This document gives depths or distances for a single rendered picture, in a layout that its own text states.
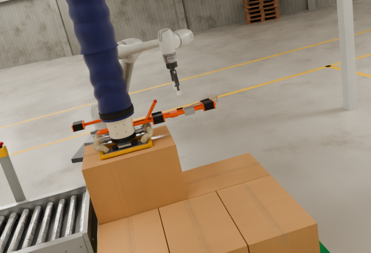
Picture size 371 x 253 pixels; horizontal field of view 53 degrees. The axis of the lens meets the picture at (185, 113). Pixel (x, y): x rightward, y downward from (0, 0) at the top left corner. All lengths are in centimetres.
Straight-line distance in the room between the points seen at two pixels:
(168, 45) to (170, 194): 97
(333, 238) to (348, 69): 251
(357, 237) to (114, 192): 171
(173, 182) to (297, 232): 83
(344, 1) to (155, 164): 315
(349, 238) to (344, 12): 270
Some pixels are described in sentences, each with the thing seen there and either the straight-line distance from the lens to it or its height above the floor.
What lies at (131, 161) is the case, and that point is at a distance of 235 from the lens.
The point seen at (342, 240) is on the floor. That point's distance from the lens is 294.
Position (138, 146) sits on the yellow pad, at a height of 97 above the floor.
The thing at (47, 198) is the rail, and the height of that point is 59.
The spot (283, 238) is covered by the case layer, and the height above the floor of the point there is 52.
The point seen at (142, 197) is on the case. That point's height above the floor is 65.
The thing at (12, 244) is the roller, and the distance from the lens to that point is 273.
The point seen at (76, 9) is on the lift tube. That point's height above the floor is 186.
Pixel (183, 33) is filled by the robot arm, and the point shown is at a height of 157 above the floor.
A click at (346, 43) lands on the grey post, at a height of 85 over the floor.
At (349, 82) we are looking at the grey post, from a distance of 494.
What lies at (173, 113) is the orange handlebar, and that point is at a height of 109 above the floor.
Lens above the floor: 186
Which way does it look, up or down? 19 degrees down
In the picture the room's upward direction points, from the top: 12 degrees counter-clockwise
